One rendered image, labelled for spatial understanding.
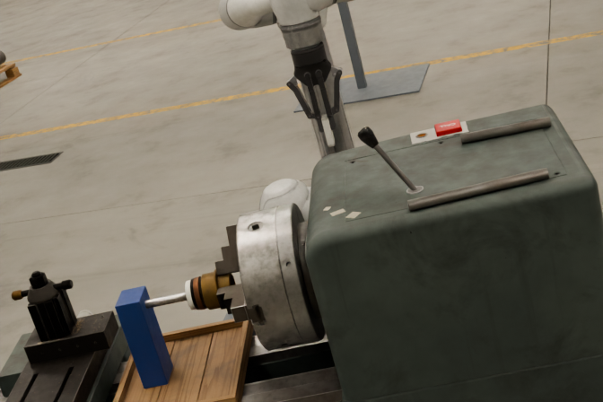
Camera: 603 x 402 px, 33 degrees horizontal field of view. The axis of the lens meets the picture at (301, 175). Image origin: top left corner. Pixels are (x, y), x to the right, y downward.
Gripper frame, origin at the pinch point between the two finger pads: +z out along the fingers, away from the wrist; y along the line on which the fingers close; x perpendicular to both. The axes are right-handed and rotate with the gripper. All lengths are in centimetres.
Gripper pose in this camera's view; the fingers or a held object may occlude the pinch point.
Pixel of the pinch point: (327, 130)
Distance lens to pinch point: 230.3
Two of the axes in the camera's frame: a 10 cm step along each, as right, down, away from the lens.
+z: 2.5, 9.0, 3.5
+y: -9.7, 2.1, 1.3
